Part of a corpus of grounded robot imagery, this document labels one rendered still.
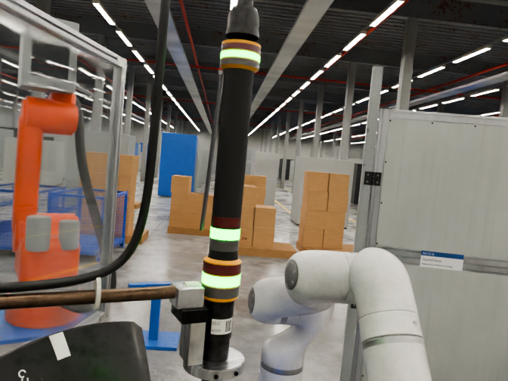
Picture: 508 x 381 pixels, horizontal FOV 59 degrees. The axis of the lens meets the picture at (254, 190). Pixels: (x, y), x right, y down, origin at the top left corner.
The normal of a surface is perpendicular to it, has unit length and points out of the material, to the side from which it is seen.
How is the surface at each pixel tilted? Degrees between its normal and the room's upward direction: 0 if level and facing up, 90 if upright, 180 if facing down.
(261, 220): 90
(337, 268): 59
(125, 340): 41
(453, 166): 90
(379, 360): 72
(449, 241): 89
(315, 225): 90
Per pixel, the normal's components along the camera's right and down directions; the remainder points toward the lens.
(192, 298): 0.47, 0.10
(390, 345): -0.36, -0.49
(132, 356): 0.55, -0.67
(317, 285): 0.03, 0.14
